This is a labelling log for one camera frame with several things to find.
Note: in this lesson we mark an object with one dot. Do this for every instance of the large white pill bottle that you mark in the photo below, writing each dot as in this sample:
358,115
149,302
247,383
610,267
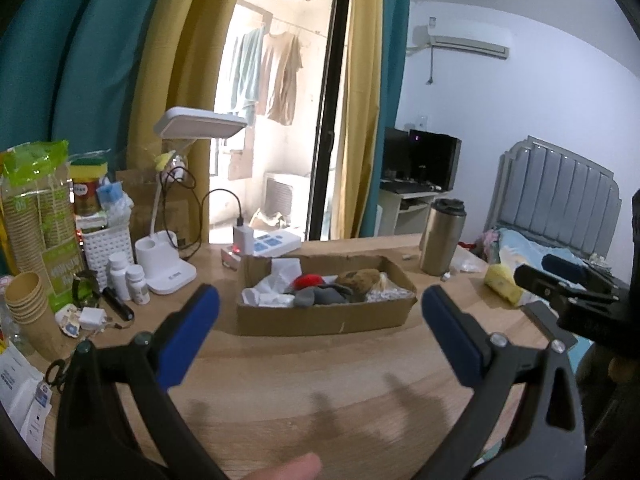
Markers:
120,277

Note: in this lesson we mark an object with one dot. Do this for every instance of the plush toy in plastic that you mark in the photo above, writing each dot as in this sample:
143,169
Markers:
170,162

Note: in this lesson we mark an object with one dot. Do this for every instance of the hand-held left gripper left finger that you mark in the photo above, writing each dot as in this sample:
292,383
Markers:
190,320

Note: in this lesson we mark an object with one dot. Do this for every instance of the stack of brown paper cups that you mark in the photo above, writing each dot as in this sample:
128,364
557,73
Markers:
30,305

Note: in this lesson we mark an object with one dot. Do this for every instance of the small white pill bottle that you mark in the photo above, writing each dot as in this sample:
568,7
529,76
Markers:
137,287

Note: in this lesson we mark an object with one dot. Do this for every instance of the brown cardboard box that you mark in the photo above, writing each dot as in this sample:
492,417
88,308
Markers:
320,317

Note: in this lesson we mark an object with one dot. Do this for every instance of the yellow green sponge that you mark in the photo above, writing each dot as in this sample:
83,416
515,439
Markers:
87,167

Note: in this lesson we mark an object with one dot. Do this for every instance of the steel tumbler with black lid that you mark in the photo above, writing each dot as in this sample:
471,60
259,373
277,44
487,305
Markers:
440,240

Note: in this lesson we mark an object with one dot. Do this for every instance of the hanging beige shirt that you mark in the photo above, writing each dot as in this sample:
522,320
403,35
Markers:
280,80

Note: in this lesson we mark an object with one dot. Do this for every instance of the person's left hand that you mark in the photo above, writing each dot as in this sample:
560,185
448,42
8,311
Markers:
285,467

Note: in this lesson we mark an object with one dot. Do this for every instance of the black computer monitor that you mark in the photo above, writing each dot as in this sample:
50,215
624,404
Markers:
396,152

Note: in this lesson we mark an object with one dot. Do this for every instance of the white balcony appliance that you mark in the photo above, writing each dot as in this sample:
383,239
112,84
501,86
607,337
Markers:
282,197

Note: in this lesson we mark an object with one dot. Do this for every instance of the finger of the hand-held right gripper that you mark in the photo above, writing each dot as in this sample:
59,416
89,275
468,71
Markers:
562,265
540,282

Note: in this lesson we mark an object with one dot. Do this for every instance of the small device with red light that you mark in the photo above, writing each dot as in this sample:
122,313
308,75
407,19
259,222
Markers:
231,258

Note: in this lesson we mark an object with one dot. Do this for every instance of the white air conditioner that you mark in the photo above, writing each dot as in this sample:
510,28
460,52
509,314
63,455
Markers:
470,42

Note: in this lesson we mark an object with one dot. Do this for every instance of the black sliding door frame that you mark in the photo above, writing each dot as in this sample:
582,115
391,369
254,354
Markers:
327,135

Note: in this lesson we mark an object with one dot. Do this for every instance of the white desk lamp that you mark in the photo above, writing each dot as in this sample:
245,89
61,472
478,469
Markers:
165,272

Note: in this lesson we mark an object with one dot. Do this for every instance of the hanging blue towel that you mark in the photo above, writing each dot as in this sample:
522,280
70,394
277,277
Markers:
245,75

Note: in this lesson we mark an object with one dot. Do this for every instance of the white perforated basket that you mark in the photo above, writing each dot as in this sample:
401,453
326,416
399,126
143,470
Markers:
107,245

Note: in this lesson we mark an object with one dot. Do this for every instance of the yellow sponge pack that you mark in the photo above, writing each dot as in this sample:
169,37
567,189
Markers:
505,282

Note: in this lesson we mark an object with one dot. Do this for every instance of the yellow curtain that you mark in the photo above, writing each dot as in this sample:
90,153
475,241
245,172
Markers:
170,60
367,110

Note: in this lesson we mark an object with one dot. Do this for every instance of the glass jar with red label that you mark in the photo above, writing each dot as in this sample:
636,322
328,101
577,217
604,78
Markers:
86,197

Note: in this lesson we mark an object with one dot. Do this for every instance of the blue face mask pack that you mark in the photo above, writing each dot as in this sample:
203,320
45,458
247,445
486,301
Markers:
112,200

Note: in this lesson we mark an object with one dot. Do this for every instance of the grey padded headboard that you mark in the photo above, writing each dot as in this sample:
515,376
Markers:
560,195

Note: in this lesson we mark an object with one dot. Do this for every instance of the person's right forearm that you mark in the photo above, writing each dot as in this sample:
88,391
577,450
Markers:
610,410

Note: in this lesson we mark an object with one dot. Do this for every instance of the teal curtain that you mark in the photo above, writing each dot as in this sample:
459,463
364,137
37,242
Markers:
400,60
75,60

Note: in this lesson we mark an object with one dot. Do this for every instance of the white cube charger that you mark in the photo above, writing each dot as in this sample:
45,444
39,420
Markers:
92,317

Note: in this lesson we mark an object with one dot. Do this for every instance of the clear plastic bag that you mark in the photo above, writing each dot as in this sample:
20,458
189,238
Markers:
470,262

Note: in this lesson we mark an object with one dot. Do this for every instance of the bundle of cotton swabs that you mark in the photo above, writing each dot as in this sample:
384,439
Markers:
386,282

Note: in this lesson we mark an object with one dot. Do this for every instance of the printed blue blanket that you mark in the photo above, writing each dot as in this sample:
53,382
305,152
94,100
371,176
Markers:
515,247

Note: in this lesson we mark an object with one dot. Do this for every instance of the white wall socket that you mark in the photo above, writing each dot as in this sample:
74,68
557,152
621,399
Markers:
422,123

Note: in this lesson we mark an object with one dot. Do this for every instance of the black flashlight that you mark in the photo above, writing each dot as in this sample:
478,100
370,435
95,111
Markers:
119,305

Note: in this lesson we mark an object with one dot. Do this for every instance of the grey sock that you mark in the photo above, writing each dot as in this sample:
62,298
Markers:
320,295

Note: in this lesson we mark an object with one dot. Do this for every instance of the brown cardboard carton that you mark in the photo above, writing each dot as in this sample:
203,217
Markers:
172,220

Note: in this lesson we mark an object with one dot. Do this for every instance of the green paper cup pack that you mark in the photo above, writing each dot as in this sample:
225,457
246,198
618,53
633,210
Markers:
35,210

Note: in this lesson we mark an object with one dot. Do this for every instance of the white ribbed tissue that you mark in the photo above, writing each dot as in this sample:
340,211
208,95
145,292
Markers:
267,295
285,270

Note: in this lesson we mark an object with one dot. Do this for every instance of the white paper packet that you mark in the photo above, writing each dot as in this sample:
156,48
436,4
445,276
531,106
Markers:
20,395

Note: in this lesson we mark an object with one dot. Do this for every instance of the red soft ball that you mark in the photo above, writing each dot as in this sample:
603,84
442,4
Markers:
307,281

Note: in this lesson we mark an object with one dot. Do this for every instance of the white computer stand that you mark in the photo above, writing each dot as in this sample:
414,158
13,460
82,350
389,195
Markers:
395,210

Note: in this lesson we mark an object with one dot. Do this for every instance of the white power strip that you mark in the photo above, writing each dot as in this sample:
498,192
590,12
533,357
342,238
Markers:
277,242

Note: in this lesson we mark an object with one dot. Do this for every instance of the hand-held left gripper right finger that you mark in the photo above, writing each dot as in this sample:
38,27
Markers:
450,330

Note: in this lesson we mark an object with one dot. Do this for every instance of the black scissors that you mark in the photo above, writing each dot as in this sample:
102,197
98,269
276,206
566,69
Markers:
55,375

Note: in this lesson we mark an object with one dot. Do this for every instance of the white phone charger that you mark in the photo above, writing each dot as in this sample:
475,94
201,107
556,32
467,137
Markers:
243,240

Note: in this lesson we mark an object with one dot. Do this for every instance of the cardboard sheet on balcony wall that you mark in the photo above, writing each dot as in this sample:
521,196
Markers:
239,165

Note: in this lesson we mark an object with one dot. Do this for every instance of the brown plush toy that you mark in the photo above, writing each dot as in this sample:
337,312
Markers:
362,280

